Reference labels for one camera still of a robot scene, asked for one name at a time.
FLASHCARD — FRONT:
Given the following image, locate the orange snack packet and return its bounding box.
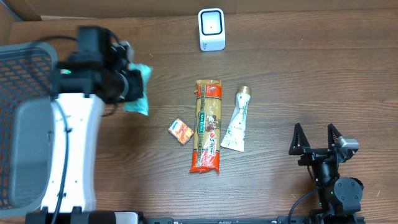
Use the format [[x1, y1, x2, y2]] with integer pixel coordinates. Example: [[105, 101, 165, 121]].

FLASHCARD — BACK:
[[169, 119, 194, 145]]

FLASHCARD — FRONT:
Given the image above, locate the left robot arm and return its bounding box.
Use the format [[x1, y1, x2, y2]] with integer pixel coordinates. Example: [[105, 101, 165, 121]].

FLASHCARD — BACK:
[[25, 26, 145, 224]]

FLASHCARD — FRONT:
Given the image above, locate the spaghetti pasta packet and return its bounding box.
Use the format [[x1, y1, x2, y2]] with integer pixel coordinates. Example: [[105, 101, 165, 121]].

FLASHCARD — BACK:
[[190, 80, 222, 172]]

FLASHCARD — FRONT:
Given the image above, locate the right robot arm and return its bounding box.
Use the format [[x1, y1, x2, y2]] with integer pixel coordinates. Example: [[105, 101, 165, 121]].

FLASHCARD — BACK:
[[286, 123, 364, 223]]

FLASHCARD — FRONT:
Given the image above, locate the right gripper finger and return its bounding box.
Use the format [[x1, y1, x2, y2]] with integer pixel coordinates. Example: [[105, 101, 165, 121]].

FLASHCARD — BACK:
[[289, 123, 310, 155], [327, 123, 342, 149]]

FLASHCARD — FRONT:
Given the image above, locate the teal snack packet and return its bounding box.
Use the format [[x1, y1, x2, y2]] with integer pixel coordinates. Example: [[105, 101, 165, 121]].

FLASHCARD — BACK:
[[124, 63, 153, 116]]

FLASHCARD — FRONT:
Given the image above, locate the grey plastic mesh basket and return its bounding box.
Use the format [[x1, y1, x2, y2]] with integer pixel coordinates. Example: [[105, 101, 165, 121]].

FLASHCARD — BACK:
[[1, 42, 58, 218]]

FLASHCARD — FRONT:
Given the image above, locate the white tube with gold cap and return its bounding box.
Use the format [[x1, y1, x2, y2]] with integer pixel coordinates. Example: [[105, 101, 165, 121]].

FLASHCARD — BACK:
[[221, 86, 251, 152]]

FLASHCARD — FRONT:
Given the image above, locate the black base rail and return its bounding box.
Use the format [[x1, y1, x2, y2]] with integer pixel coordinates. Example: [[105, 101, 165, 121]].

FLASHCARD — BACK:
[[136, 215, 366, 224]]

